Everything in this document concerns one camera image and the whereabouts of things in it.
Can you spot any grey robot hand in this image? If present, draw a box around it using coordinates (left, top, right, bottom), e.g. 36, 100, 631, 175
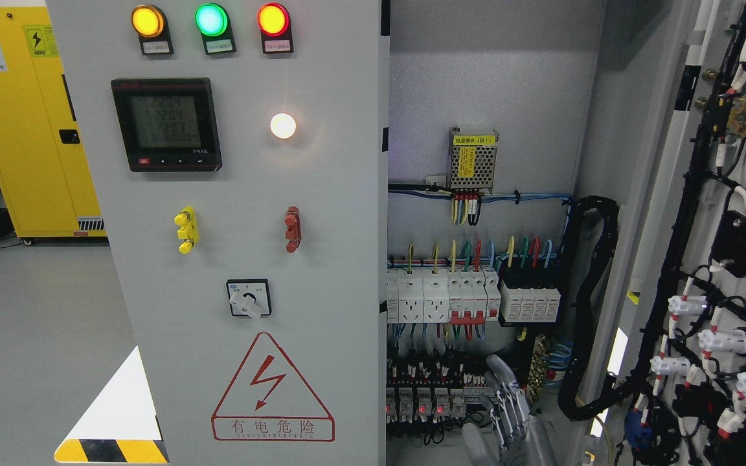
462, 354, 558, 465

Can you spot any grey cabinet door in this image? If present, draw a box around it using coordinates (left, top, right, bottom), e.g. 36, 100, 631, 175
576, 1, 746, 465
47, 1, 390, 465

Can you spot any red door latch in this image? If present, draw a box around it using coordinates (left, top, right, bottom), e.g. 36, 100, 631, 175
284, 206, 302, 254

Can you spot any yellow door latch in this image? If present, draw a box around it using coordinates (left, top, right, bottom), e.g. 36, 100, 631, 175
174, 206, 199, 254

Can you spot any brass ground terminal bar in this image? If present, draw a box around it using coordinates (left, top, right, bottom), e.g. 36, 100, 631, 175
526, 334, 550, 405

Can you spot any lower relay terminal row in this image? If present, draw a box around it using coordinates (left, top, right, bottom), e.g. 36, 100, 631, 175
385, 349, 495, 424

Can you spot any black surge protector block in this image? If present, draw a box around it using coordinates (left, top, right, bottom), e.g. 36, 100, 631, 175
499, 263, 561, 326

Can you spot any white socket breaker row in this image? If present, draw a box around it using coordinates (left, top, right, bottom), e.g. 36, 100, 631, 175
385, 269, 501, 326

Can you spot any red electric hazard sticker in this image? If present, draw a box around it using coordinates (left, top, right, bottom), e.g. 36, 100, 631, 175
211, 331, 335, 442

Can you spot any metal mesh power supply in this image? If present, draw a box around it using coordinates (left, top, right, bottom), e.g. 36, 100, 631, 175
447, 126, 499, 194

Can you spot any white glowing indicator lamp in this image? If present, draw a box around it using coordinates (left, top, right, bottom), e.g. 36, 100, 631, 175
269, 113, 298, 140

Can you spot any black digital power meter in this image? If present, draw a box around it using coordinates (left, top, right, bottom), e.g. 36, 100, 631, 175
111, 77, 222, 172

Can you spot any red indicator lamp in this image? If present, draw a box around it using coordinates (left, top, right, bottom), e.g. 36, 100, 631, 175
256, 2, 294, 55

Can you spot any green indicator lamp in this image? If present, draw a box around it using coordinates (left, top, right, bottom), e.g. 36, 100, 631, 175
194, 3, 236, 55

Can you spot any yellow indicator lamp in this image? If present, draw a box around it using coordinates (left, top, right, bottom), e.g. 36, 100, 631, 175
131, 4, 174, 56

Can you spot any yellow safety cabinet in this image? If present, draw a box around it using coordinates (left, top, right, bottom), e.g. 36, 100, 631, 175
0, 6, 106, 239

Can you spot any white rotary selector switch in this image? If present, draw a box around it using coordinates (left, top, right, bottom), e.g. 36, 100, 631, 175
226, 278, 272, 319

